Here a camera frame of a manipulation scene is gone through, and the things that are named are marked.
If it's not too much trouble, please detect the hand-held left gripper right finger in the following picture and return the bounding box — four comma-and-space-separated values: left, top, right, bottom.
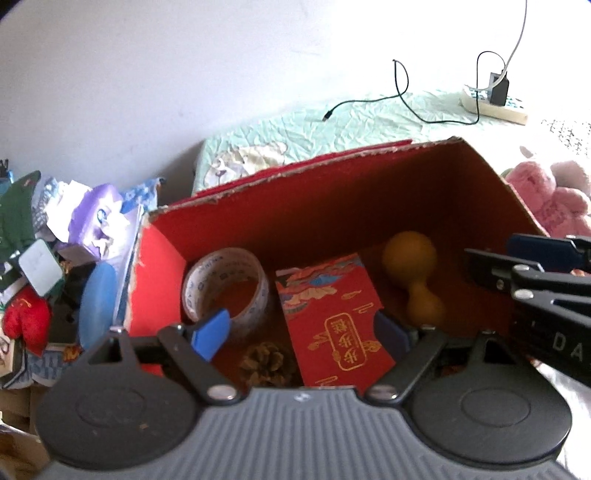
365, 311, 522, 400

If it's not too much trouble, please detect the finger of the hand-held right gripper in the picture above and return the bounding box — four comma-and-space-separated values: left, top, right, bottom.
464, 248, 591, 320
505, 233, 591, 271

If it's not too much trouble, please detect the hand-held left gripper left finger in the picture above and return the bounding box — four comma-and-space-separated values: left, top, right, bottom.
88, 308, 236, 400

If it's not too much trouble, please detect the red envelope with gold print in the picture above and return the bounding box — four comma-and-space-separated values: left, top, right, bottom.
276, 252, 398, 387

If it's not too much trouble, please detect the brown pine cone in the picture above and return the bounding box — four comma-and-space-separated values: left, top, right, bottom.
239, 340, 298, 387

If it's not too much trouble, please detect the yellow gourd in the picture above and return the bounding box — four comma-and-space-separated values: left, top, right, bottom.
382, 231, 446, 328

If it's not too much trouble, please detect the red cardboard box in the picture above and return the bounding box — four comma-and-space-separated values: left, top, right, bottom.
124, 136, 550, 393

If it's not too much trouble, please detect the pink plush toy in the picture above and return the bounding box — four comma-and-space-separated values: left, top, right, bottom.
503, 159, 591, 238

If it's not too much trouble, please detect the clear printed tape roll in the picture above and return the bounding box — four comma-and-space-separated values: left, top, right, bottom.
181, 248, 270, 344

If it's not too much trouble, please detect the blue oval plastic lid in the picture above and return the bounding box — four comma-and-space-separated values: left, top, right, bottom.
78, 261, 117, 352

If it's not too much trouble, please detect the white cloth with dark print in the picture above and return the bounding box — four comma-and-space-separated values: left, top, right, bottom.
540, 117, 591, 153

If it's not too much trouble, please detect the white power strip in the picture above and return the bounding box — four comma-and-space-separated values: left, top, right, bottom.
462, 84, 529, 125

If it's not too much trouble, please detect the blue patterned cloth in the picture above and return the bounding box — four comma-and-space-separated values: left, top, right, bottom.
122, 178, 167, 213

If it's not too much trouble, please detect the purple and white package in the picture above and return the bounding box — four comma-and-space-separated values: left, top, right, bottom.
67, 183, 139, 250

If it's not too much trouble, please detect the black charger plug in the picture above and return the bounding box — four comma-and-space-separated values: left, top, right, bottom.
489, 71, 511, 107

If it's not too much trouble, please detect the small white flat box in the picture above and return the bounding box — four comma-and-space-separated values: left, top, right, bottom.
18, 239, 63, 296

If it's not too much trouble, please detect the red plush toy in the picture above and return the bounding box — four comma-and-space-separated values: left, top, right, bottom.
2, 286, 51, 356

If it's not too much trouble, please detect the mint printed blanket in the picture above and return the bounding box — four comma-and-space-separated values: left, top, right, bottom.
191, 88, 591, 195

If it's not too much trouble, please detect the green cloth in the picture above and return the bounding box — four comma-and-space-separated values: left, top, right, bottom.
0, 171, 42, 264

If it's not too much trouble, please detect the white cable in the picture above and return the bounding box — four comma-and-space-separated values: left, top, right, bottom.
464, 0, 529, 93

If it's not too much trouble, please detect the black charging cable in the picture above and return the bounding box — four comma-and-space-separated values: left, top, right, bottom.
323, 50, 506, 126

